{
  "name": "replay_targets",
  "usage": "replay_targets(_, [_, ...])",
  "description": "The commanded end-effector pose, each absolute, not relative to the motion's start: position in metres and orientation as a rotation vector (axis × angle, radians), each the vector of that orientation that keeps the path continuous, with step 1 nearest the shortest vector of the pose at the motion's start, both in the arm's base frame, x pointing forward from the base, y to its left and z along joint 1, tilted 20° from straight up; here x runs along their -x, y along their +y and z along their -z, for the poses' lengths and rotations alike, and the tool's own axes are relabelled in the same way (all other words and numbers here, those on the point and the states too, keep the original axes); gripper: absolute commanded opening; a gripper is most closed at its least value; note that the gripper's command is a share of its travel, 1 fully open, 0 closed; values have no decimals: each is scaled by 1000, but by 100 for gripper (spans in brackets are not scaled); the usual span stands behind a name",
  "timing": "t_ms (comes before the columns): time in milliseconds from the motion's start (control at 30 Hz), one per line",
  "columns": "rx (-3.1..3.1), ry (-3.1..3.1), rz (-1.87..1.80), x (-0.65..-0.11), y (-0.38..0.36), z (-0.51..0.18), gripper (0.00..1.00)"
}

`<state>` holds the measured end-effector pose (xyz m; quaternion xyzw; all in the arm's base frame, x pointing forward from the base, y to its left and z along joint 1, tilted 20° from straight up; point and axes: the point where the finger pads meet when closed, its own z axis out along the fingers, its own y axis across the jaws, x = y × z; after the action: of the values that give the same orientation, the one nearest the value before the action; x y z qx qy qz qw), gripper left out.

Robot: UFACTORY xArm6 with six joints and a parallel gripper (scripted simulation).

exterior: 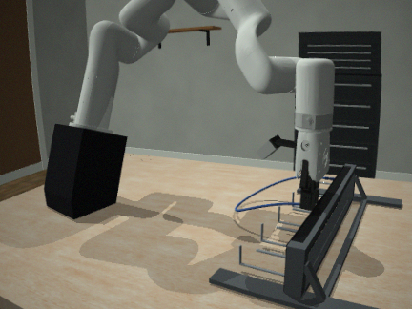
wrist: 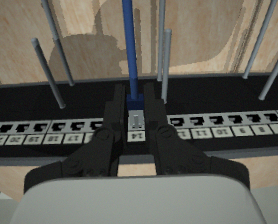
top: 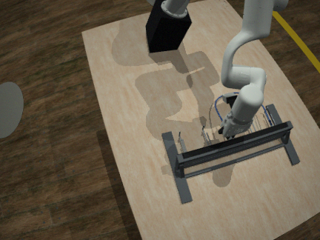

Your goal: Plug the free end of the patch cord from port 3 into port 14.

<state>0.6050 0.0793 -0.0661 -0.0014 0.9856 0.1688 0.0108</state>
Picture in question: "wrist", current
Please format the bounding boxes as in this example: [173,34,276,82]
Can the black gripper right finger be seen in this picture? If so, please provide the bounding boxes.
[143,82,250,190]

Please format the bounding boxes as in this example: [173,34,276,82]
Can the blue patch cable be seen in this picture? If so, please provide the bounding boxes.
[122,0,139,100]

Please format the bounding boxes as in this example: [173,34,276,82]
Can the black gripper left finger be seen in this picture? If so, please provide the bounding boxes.
[23,83,128,195]

